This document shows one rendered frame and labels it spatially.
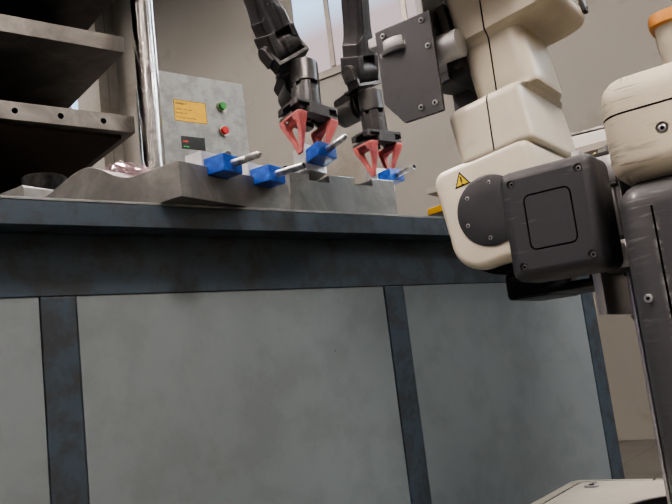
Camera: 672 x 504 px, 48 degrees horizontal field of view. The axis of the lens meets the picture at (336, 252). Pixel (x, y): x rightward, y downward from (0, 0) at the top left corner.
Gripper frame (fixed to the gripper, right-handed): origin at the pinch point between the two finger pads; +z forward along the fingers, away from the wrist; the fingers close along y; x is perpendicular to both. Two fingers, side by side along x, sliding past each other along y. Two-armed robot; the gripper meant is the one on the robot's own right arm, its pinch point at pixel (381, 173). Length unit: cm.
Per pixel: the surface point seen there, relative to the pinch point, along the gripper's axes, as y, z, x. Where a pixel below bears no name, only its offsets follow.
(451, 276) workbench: -0.4, 26.9, 15.5
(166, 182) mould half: 65, 13, 23
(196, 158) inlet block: 59, 8, 22
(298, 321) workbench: 39, 34, 16
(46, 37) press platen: 50, -56, -68
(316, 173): 29.0, 5.9, 13.2
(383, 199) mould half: 13.8, 10.6, 14.0
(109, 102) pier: -131, -214, -460
